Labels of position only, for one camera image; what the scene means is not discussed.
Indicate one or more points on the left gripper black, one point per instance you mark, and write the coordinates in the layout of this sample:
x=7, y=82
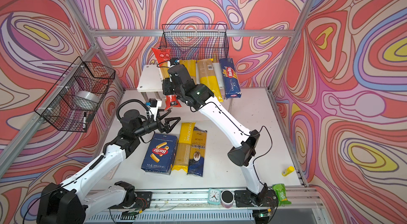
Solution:
x=166, y=129

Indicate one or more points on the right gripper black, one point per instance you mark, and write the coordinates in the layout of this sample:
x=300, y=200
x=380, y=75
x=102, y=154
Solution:
x=168, y=81

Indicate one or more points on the clear yellow-top spaghetti bag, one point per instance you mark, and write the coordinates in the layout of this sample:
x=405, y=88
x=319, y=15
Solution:
x=191, y=67

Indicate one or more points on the red noodle bag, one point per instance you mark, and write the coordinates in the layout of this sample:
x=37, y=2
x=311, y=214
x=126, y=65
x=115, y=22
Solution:
x=163, y=57

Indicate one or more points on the blue Barilla spaghetti box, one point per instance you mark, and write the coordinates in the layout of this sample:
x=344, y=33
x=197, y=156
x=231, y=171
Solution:
x=230, y=78

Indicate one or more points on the dark blue spaghetti bag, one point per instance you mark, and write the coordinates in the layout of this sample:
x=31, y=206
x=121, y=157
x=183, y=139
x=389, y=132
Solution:
x=197, y=152

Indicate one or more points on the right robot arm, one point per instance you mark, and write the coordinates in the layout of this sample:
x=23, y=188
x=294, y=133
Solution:
x=244, y=142

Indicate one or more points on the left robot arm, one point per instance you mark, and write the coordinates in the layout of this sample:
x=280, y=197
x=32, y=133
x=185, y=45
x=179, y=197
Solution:
x=69, y=203

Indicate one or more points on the white two-tier shelf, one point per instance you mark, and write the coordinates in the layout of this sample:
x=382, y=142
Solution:
x=150, y=85

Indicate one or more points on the yellow Pastatime spaghetti bag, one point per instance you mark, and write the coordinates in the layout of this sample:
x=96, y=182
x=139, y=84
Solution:
x=181, y=161

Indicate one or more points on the blue Barilla rigatoni box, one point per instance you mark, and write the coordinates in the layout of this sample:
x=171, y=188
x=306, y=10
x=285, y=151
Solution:
x=160, y=154

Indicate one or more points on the silver tape roll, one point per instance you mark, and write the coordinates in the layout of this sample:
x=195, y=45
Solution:
x=86, y=101

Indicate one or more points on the teal alarm clock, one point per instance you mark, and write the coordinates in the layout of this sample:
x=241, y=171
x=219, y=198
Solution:
x=214, y=196

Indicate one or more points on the pink round speaker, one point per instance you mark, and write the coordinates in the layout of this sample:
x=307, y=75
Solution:
x=227, y=198

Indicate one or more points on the green crumpled bag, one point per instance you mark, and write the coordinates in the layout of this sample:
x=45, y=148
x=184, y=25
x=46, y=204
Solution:
x=280, y=191

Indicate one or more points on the yellow small object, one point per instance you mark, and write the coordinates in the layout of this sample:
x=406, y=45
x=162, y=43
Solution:
x=288, y=171

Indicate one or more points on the black wire basket back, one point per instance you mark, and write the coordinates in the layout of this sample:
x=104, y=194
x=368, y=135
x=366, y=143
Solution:
x=195, y=41

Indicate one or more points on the black wire basket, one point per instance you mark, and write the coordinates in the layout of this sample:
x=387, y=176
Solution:
x=84, y=86
x=195, y=41

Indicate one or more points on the black wire basket left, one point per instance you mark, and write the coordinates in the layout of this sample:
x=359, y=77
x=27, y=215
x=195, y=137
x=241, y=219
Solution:
x=84, y=86

